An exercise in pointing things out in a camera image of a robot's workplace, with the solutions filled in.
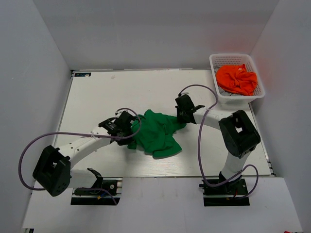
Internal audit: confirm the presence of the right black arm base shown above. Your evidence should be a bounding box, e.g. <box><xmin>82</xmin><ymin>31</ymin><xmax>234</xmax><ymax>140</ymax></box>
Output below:
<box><xmin>199</xmin><ymin>179</ymin><xmax>250</xmax><ymax>207</ymax></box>

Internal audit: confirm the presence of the orange t-shirt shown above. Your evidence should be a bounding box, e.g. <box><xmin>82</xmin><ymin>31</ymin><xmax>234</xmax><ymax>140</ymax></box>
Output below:
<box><xmin>216</xmin><ymin>64</ymin><xmax>258</xmax><ymax>97</ymax></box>

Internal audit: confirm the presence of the green t-shirt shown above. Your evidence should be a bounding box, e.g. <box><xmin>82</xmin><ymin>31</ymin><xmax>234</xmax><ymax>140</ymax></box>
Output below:
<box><xmin>127</xmin><ymin>109</ymin><xmax>186</xmax><ymax>159</ymax></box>

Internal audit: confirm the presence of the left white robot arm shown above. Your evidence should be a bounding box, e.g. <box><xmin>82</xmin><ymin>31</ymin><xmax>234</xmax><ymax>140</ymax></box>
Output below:
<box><xmin>33</xmin><ymin>111</ymin><xmax>138</xmax><ymax>197</ymax></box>

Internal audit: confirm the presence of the white plastic basket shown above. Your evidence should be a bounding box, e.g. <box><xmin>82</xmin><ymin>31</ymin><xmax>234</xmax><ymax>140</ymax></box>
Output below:
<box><xmin>209</xmin><ymin>53</ymin><xmax>265</xmax><ymax>105</ymax></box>

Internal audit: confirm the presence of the blue label sticker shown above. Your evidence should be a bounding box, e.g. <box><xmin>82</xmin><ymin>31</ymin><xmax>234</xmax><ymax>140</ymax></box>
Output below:
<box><xmin>74</xmin><ymin>72</ymin><xmax>91</xmax><ymax>77</ymax></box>

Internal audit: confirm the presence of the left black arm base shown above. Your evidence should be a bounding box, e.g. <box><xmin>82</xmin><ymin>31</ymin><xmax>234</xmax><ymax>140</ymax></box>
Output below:
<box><xmin>70</xmin><ymin>178</ymin><xmax>122</xmax><ymax>206</ymax></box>

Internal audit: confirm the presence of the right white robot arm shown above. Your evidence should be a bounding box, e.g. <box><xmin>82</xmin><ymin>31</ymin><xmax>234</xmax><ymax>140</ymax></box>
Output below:
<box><xmin>175</xmin><ymin>94</ymin><xmax>261</xmax><ymax>194</ymax></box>

